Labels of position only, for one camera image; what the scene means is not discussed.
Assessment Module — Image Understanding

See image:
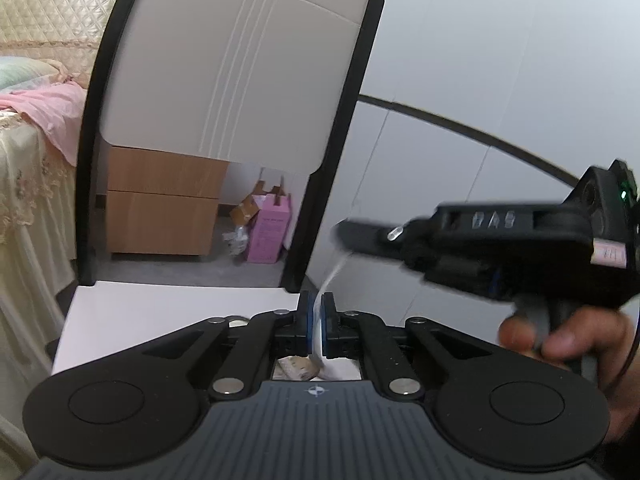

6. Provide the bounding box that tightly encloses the light green pillow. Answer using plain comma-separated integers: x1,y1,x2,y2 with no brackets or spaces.
0,56,56,93

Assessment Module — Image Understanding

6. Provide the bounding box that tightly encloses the white chair with black frame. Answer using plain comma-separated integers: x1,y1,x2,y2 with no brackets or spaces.
50,0,386,376

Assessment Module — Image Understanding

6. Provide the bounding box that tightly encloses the white shoelace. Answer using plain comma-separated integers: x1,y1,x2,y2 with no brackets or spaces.
312,252,361,381

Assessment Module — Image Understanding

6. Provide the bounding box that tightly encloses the person's right hand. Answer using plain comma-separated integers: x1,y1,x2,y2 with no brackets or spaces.
497,307,640,445

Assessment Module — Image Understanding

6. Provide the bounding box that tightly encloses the pink cardboard box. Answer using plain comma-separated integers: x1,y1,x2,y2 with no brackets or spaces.
245,192,293,264

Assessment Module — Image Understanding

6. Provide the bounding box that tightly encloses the bed with cream floral bedspread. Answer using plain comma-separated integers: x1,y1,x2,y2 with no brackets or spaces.
0,0,128,461

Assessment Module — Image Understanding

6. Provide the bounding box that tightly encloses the pink cloth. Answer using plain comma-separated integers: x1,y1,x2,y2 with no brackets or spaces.
0,81,90,167

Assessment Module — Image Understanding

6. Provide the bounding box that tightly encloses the white and brown sneaker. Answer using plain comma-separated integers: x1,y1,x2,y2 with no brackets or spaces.
274,355,361,382

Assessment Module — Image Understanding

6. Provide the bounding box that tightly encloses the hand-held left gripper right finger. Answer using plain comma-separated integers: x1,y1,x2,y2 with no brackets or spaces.
320,291,493,401

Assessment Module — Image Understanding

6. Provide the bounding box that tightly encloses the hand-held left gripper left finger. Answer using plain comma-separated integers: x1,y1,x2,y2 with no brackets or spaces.
142,290,316,401

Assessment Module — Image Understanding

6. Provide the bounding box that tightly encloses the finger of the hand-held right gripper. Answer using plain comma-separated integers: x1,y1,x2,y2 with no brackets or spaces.
332,216,437,262

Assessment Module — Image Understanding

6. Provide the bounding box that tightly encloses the clear plastic bag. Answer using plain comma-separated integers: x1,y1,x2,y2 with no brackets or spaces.
221,225,251,259

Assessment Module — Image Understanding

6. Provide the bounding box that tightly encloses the brown cardboard piece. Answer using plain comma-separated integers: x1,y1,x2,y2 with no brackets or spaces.
229,175,286,226

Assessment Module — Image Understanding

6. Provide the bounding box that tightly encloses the wooden nightstand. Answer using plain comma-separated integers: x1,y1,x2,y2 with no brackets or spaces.
106,146,230,261

